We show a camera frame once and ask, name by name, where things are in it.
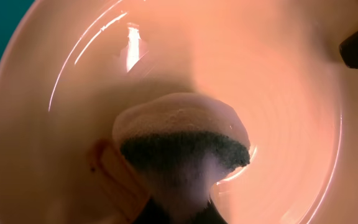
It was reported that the yellow plate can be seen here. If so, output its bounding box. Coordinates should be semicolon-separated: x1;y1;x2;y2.
0;0;358;224

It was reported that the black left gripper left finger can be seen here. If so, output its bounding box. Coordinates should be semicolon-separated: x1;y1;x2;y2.
132;198;167;224

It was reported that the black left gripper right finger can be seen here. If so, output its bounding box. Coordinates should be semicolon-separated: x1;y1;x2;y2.
197;200;227;224

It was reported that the green yellow sponge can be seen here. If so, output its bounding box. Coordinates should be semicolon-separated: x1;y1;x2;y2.
112;93;250;223

